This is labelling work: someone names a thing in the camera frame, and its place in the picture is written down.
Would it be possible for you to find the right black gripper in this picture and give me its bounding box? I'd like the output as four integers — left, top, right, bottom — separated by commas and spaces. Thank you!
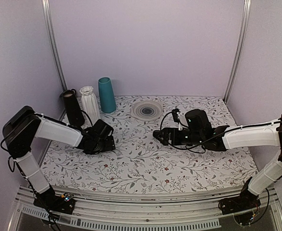
155, 128, 204, 146

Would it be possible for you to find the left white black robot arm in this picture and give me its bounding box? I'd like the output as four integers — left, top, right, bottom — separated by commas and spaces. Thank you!
0, 106, 115, 209

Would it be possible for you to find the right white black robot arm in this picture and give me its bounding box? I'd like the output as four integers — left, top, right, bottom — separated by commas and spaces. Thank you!
153, 109, 282, 210

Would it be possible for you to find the translucent round plate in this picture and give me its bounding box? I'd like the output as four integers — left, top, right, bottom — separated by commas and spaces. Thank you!
131, 100, 163, 121

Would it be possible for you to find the black cylindrical cup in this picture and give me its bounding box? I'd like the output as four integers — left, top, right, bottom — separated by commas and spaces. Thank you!
60, 89, 85, 127

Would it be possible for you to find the white ribbed vase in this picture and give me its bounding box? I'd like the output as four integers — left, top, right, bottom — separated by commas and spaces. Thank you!
80, 86, 101, 124

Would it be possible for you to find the floral patterned table mat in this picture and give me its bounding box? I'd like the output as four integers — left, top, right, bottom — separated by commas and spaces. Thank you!
41, 96, 257, 194

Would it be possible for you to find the teal plastic cup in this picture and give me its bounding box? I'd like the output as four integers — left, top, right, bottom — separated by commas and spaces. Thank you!
98, 77, 116, 113

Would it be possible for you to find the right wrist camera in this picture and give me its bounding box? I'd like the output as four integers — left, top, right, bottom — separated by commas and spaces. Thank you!
171, 108, 180, 124

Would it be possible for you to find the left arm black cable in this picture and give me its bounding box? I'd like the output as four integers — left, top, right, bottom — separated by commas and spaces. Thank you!
66, 109, 95, 135

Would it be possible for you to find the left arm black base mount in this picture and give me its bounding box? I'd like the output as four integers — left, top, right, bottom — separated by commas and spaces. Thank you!
33, 187, 76, 215

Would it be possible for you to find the aluminium front rail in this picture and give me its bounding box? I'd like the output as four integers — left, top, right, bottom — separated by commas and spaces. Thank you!
8, 187, 282, 231

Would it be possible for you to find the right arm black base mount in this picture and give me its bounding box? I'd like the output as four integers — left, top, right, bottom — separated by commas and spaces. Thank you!
218, 177, 261, 215

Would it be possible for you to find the left aluminium frame post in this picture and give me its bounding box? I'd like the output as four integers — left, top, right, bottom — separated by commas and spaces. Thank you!
41, 0, 67, 91

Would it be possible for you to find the aluminium frame post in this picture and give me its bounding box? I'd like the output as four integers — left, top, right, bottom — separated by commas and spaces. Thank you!
223, 0, 252, 104
41, 0, 67, 91

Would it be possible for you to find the right aluminium frame post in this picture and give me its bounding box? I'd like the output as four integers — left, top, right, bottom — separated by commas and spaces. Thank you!
223, 0, 252, 104

